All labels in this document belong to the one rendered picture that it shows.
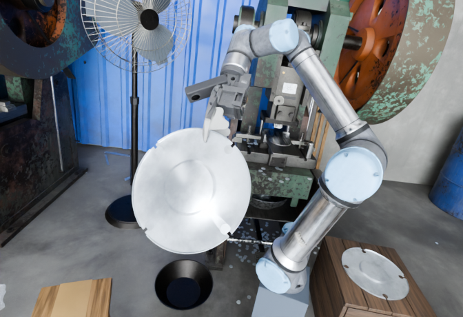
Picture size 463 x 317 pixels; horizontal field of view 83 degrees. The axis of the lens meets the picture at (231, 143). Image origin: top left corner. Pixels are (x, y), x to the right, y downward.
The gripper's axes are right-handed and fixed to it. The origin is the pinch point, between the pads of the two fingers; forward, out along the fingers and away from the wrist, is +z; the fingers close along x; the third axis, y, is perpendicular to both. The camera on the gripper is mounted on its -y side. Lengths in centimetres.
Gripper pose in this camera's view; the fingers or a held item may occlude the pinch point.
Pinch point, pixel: (204, 137)
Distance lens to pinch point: 64.7
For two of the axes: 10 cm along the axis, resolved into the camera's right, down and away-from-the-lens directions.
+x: 0.7, 4.1, 9.1
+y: 9.6, 2.1, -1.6
